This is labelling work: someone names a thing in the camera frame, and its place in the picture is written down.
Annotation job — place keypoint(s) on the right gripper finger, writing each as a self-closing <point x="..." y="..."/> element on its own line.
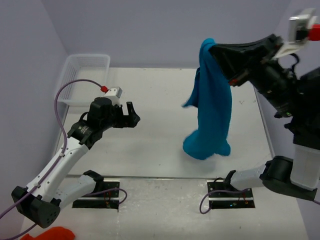
<point x="235" y="50"/>
<point x="234" y="67"/>

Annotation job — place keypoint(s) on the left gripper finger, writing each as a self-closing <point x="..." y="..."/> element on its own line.
<point x="130" y="109"/>
<point x="132" y="120"/>

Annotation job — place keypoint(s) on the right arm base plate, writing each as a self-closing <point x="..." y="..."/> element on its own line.
<point x="225" y="198"/>

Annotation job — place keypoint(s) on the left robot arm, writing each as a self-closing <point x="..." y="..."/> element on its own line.
<point x="41" y="200"/>

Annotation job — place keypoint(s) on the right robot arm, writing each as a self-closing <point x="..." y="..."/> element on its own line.
<point x="297" y="98"/>

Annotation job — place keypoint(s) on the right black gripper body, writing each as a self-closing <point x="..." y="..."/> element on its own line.
<point x="264" y="60"/>

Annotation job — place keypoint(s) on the orange t shirt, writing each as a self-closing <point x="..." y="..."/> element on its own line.
<point x="54" y="233"/>

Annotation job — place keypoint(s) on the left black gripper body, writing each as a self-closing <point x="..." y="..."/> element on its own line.
<point x="121" y="117"/>

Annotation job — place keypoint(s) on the white plastic basket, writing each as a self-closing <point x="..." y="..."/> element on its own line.
<point x="85" y="74"/>

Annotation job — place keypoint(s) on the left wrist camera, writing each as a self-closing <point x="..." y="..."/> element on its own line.
<point x="113" y="93"/>

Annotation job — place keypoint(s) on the blue t shirt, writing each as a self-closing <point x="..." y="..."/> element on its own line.
<point x="212" y="97"/>

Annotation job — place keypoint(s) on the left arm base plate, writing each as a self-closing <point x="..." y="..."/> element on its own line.
<point x="105" y="200"/>

